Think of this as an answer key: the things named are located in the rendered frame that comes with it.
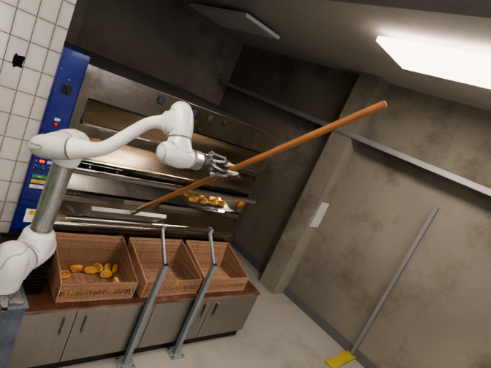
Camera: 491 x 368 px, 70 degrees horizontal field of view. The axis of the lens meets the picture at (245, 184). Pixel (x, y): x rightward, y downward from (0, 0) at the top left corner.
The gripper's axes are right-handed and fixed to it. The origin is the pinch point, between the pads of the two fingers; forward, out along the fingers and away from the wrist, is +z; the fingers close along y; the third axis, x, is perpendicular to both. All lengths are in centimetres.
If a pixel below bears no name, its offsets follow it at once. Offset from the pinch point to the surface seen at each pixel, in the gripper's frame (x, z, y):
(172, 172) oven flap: -121, 49, -44
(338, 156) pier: -83, 280, -98
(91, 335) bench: -159, 2, 80
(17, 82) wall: -102, -74, -72
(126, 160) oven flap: -121, 6, -46
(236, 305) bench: -148, 140, 71
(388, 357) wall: -82, 313, 145
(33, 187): -141, -50, -21
